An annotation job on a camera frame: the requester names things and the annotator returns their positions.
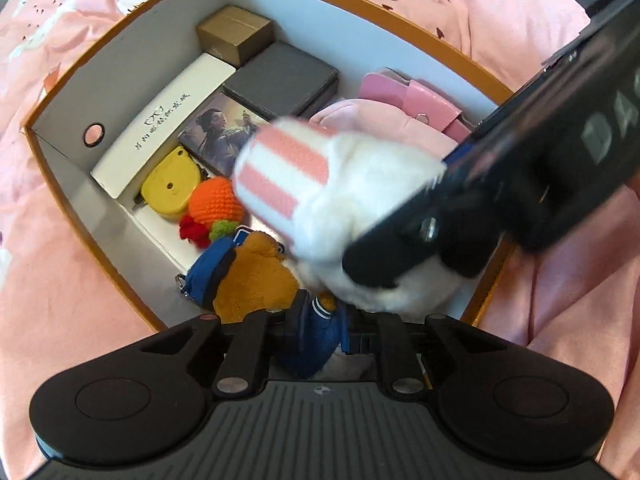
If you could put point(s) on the white pink striped plush toy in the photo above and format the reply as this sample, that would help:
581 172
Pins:
350 185

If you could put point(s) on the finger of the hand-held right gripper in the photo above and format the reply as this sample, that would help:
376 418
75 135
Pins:
400 250
457 152

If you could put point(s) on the white glasses case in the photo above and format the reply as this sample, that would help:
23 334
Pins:
130 160

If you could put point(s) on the gold textured box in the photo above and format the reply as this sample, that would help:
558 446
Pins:
235 30

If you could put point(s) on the yellow tape measure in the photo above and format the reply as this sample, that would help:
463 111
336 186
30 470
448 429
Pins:
167 185

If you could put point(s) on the brown bear plush blue outfit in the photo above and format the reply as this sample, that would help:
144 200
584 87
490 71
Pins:
255 270

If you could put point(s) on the dark grey box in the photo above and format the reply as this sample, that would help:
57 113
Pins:
280 77

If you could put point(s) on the orange cardboard box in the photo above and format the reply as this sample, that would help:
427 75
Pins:
75 185

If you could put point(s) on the dark red card box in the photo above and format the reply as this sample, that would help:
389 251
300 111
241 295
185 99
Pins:
215 130

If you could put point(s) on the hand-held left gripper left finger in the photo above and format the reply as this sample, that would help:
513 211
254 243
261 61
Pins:
247 345

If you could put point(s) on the pink leather wallet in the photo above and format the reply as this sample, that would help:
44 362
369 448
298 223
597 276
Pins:
425 100

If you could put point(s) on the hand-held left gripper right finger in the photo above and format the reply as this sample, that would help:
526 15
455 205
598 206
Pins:
400 350

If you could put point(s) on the light pink fabric pouch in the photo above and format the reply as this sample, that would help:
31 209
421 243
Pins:
375 120

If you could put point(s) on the orange crochet fruit toy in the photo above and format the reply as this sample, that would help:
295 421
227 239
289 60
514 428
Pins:
215 200

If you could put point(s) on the pink printed bedsheet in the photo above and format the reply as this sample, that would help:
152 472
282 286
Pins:
50 285

